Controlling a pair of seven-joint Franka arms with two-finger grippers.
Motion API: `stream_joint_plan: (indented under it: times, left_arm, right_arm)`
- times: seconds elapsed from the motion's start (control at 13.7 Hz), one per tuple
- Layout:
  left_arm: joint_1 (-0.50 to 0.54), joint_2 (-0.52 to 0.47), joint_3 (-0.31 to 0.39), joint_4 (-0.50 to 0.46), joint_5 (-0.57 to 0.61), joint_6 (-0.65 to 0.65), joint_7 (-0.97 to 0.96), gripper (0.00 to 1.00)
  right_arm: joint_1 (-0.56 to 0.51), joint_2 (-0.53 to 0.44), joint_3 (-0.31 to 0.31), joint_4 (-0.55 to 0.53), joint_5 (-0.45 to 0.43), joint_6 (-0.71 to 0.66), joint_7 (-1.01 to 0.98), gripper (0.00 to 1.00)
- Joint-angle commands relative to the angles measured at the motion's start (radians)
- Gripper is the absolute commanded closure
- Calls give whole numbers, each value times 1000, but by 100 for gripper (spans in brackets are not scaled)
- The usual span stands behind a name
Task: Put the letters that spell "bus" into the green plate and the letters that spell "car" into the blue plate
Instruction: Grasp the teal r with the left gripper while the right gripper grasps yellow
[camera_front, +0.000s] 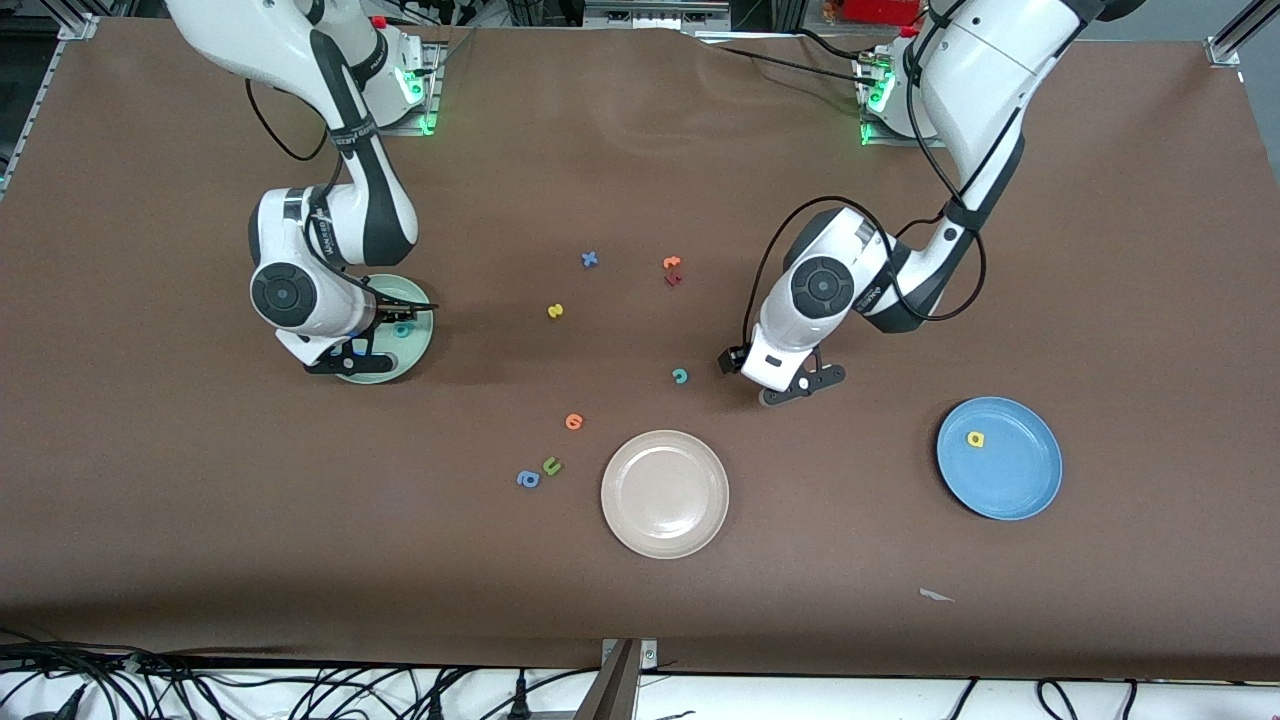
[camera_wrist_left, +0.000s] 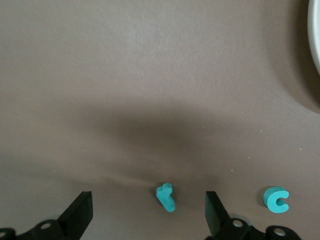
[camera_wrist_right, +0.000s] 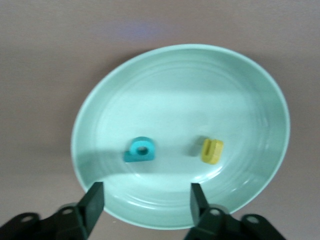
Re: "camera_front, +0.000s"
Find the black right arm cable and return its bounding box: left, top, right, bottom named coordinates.
left=245, top=78, right=441, bottom=313

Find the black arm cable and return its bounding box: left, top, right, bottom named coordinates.
left=742, top=0, right=1031, bottom=346
left=245, top=78, right=441, bottom=313

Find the green plate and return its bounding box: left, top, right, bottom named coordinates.
left=335, top=273, right=435, bottom=386

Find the beige plate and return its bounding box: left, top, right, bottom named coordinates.
left=600, top=429, right=731, bottom=560

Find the black base cable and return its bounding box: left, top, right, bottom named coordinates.
left=712, top=44, right=869, bottom=77
left=795, top=28, right=866, bottom=63

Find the aluminium frame rail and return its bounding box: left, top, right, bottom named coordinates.
left=1205, top=0, right=1280, bottom=69
left=0, top=12, right=101, bottom=201

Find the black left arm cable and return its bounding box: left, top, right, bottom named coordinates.
left=742, top=0, right=1031, bottom=346

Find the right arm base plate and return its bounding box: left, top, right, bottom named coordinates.
left=375, top=42, right=443, bottom=137

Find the blue plate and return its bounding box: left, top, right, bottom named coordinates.
left=936, top=396, right=1064, bottom=522

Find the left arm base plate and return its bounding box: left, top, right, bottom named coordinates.
left=860, top=55, right=946, bottom=149

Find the grey metal post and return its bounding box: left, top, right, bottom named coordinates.
left=575, top=640, right=641, bottom=720

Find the brown table cover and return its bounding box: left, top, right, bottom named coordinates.
left=0, top=15, right=1280, bottom=683

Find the red background box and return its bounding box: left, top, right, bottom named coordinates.
left=843, top=0, right=926, bottom=26

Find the grey background box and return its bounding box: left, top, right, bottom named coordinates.
left=583, top=0, right=731, bottom=33

